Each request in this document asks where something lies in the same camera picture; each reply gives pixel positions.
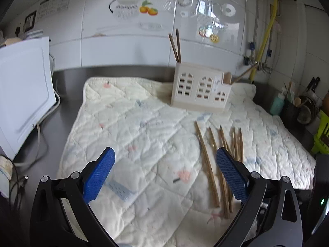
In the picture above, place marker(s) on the white plastic utensil holder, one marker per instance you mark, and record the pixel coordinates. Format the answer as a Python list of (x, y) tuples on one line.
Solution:
[(199, 88)]

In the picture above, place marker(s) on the white quilted mat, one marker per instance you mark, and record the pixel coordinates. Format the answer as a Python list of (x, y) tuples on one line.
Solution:
[(158, 193)]

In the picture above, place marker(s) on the wall power socket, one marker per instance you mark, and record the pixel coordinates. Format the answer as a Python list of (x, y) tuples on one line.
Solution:
[(29, 21)]

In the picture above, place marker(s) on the white microwave oven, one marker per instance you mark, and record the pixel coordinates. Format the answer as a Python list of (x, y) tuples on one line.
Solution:
[(26, 91)]

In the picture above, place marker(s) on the teal spray bottle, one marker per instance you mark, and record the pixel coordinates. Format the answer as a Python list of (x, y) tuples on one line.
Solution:
[(278, 103)]

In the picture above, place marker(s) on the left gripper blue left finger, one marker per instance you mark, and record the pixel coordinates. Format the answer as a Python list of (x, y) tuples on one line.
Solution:
[(97, 174)]

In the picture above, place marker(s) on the lime green dish rack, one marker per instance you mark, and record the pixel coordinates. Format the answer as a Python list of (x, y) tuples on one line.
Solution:
[(321, 137)]

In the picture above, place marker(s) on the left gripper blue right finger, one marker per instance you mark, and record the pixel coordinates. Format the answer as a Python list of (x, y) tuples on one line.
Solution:
[(237, 181)]

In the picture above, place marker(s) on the white power adapter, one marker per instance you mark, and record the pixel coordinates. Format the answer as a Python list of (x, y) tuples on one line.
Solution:
[(6, 167)]

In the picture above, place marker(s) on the black utensil crock with spoons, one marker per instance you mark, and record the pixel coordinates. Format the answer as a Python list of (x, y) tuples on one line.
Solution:
[(301, 108)]

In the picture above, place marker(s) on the wooden chopstick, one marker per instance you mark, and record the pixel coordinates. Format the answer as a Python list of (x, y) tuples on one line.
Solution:
[(225, 164), (223, 191), (235, 80), (241, 147), (236, 148), (178, 45), (173, 47), (209, 167)]

